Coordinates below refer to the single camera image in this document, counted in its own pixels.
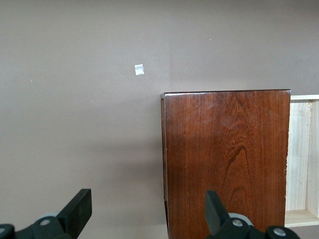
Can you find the small grey tape patch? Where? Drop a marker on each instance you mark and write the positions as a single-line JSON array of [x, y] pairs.
[[139, 69]]

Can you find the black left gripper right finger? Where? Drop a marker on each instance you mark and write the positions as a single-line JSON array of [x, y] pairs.
[[214, 214]]

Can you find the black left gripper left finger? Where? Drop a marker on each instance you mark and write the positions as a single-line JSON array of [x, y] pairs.
[[77, 211]]

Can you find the dark brown wooden cabinet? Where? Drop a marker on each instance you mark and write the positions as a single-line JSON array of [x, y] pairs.
[[224, 149]]

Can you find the light wood drawer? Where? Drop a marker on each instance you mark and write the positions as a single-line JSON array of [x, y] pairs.
[[299, 149]]

